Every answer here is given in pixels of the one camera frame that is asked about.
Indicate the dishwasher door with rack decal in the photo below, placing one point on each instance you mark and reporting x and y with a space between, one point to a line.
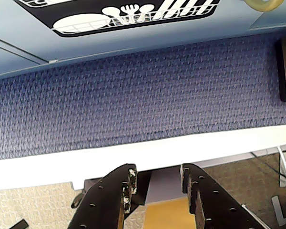
157 38

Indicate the grey metal bracket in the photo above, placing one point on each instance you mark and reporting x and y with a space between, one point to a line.
280 212

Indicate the blue toy kitchen unit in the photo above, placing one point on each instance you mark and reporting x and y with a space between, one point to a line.
14 71

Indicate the clear tape roll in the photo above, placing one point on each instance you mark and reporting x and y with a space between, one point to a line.
264 6

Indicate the yellow wooden board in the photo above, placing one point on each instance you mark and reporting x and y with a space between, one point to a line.
166 214

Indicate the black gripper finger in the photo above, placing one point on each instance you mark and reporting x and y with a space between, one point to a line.
212 202
105 200

